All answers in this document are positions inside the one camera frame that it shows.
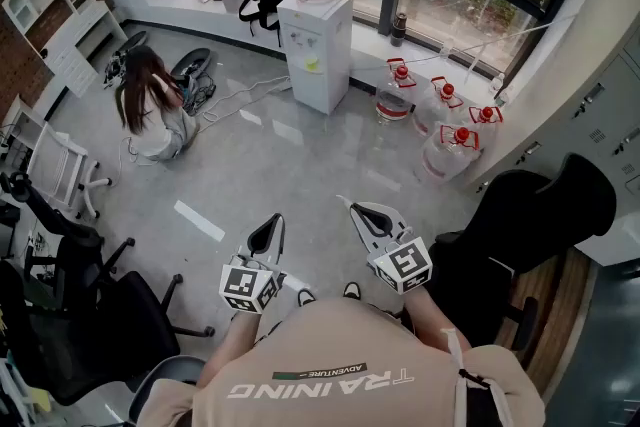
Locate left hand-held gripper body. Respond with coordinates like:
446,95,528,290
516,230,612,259
218,253,288,316

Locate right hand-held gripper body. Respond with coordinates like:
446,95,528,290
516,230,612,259
366,226,434,297

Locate person's left forearm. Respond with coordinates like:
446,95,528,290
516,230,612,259
197,309,265,389

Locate person's right forearm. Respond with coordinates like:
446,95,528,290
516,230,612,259
403,287,474,356

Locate person in white shirt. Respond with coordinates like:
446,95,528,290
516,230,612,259
137,297,546,427

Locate black gaming chair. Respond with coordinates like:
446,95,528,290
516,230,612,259
424,153,618,352

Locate grey round chair seat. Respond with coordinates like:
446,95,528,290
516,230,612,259
127,354,207,422

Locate black mesh office chair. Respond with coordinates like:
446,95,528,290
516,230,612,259
0,172,217,409

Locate white water dispenser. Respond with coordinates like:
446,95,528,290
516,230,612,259
276,0,355,116

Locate dark thermos flask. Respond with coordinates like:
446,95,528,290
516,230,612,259
389,11,409,48

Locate black oval tray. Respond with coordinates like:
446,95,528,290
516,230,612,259
169,47,214,82
115,30,149,54

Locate white office chair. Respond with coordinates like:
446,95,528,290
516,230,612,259
24,122,114,222

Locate grey metal lockers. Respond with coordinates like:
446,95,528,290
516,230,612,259
469,24,640,229

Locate white side desk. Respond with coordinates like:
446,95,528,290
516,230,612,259
0,94,47,157

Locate white shelf cabinet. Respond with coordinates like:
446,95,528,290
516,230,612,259
1,0,129,99

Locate empty jug red handle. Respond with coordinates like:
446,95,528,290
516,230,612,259
411,75,466,139
413,124,483,187
374,57,418,126
467,104,504,151

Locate white power cable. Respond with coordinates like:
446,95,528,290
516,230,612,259
201,74,294,124

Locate pile of black cables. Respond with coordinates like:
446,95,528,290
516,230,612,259
181,68,218,117

